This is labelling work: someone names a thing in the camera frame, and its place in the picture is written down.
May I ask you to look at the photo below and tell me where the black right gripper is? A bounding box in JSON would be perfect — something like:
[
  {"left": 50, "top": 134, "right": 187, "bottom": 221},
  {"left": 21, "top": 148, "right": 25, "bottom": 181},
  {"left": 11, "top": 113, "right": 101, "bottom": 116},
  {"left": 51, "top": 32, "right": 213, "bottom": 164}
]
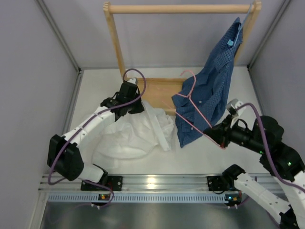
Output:
[{"left": 203, "top": 114, "right": 266, "bottom": 154}]

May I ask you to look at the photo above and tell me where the white shirt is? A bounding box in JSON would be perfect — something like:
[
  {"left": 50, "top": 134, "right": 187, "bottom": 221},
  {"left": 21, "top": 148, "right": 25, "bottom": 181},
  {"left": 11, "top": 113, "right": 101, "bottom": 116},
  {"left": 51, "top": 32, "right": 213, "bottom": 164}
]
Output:
[{"left": 92, "top": 101, "right": 174, "bottom": 169}]

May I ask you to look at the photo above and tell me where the pink wire hanger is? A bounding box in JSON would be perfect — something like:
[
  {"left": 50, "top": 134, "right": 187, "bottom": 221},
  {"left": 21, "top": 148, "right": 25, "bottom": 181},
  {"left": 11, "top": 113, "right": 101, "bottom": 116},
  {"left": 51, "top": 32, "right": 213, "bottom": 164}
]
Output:
[{"left": 162, "top": 69, "right": 226, "bottom": 150}]

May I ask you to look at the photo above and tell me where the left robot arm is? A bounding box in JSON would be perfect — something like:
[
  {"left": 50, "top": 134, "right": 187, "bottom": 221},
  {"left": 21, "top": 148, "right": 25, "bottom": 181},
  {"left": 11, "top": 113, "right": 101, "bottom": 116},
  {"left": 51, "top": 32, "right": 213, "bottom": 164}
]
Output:
[{"left": 47, "top": 78, "right": 144, "bottom": 190}]

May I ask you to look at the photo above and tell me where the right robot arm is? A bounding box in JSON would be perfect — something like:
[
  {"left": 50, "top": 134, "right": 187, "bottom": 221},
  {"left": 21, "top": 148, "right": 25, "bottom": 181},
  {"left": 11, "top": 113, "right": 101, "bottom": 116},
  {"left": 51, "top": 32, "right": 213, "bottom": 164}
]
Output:
[{"left": 203, "top": 115, "right": 305, "bottom": 229}]

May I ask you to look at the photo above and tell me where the blue checked shirt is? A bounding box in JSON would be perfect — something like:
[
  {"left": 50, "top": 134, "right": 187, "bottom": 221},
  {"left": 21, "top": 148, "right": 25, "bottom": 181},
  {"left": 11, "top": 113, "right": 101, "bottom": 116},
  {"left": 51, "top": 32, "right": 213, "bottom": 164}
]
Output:
[{"left": 172, "top": 18, "right": 243, "bottom": 147}]

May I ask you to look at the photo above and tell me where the light blue hanger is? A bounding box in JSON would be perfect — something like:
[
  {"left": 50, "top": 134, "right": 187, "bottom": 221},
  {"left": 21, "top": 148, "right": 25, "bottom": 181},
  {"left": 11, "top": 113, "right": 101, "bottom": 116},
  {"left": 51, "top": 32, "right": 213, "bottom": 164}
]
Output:
[{"left": 233, "top": 3, "right": 253, "bottom": 46}]

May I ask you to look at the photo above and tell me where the wooden clothes rack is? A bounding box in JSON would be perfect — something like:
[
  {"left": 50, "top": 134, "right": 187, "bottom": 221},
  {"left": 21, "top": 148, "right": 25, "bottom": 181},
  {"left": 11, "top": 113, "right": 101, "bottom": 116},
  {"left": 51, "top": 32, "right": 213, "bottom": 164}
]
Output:
[{"left": 103, "top": 0, "right": 262, "bottom": 115}]

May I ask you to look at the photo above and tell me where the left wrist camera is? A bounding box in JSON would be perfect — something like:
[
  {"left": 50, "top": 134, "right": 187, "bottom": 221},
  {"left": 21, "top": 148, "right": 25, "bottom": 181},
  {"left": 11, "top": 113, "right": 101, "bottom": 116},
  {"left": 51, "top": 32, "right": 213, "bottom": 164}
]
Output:
[{"left": 127, "top": 78, "right": 138, "bottom": 85}]

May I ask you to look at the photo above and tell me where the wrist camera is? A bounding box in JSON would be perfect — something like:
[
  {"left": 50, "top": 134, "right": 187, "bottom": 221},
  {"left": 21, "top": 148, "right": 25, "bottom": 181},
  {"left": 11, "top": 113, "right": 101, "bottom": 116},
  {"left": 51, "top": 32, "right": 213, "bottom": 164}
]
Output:
[
  {"left": 127, "top": 78, "right": 138, "bottom": 85},
  {"left": 226, "top": 99, "right": 245, "bottom": 119}
]

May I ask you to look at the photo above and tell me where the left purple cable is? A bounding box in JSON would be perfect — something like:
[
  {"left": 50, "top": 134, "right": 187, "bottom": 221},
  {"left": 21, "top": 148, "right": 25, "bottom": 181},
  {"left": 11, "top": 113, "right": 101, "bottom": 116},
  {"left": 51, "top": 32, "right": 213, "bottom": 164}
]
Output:
[{"left": 47, "top": 68, "right": 147, "bottom": 186}]

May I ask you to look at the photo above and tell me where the purple cable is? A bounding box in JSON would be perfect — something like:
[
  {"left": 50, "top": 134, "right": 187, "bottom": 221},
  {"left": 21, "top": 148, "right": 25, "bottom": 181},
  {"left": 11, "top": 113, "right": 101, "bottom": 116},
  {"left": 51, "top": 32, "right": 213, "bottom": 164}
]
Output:
[
  {"left": 47, "top": 68, "right": 147, "bottom": 186},
  {"left": 234, "top": 103, "right": 305, "bottom": 191}
]

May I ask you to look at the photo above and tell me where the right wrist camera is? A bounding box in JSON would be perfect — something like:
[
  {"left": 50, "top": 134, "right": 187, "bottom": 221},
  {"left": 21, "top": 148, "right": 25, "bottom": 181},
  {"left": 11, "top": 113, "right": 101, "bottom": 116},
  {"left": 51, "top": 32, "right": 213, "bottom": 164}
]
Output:
[{"left": 226, "top": 99, "right": 245, "bottom": 119}]

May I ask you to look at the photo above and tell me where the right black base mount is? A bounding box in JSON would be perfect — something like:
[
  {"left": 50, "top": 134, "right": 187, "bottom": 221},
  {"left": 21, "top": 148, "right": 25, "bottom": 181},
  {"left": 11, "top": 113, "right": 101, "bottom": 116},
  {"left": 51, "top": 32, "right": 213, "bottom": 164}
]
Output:
[{"left": 207, "top": 176, "right": 227, "bottom": 195}]

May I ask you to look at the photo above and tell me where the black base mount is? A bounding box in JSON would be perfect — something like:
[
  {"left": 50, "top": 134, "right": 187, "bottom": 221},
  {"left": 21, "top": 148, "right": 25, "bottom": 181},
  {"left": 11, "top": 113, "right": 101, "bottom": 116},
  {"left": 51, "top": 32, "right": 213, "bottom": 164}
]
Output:
[
  {"left": 207, "top": 176, "right": 227, "bottom": 195},
  {"left": 81, "top": 176, "right": 123, "bottom": 191}
]

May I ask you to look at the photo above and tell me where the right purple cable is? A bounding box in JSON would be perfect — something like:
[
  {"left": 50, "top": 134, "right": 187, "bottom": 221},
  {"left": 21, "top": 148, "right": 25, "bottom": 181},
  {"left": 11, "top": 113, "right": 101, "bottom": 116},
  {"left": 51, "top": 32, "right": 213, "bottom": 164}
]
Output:
[{"left": 234, "top": 103, "right": 305, "bottom": 191}]

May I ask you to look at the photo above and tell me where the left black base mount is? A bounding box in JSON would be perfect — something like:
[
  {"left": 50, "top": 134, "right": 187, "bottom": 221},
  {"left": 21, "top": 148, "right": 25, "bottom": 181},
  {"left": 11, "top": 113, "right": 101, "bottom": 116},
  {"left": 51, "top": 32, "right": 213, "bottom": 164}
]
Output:
[{"left": 81, "top": 176, "right": 123, "bottom": 191}]

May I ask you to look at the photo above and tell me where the slotted grey cable duct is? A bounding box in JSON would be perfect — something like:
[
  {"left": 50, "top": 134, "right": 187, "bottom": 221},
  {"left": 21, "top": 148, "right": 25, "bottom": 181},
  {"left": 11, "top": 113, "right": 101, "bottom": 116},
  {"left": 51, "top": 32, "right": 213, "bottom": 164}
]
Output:
[{"left": 48, "top": 193, "right": 232, "bottom": 203}]

